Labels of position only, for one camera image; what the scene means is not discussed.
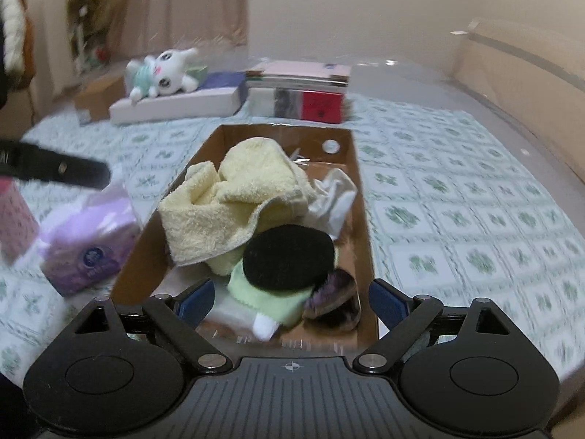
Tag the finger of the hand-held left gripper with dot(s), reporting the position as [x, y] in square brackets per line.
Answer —
[55, 169]

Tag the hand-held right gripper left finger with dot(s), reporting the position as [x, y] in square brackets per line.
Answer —
[197, 302]

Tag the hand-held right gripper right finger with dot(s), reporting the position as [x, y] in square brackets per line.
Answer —
[386, 302]

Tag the purple scrunchie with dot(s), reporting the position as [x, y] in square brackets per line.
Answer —
[336, 296]

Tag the light green cloth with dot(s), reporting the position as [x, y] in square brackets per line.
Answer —
[269, 299]

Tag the purple tissue pack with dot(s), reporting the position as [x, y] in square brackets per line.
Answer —
[87, 247]

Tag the black round pad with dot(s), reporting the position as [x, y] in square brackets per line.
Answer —
[288, 256]

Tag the yellow towel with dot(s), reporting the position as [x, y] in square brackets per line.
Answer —
[237, 192]

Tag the white cloth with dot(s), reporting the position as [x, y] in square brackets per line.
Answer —
[333, 196]

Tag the pink lidded cup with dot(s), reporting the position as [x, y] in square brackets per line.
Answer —
[13, 219]

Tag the small brown cardboard box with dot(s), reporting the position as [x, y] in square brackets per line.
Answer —
[98, 98]

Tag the floral patterned sheet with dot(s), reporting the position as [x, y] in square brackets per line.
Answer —
[457, 219]

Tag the brown hanging garment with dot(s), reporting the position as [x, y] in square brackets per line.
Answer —
[30, 41]

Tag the white plush toy striped shirt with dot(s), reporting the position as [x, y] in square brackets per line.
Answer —
[160, 73]

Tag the white flat box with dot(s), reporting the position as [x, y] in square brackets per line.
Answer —
[183, 104]

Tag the cluttered shelf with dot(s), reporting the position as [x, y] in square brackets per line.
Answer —
[84, 27]

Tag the white puffer jacket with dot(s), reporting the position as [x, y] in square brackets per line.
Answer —
[13, 18]

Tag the beige curtain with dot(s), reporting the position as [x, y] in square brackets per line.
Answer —
[183, 4]

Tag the red and white thick box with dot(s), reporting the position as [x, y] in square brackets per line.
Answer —
[301, 105]

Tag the pink covered book stack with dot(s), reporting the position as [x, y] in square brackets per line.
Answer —
[301, 73]

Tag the plastic wrapped headboard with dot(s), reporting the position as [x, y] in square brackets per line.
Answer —
[525, 82]

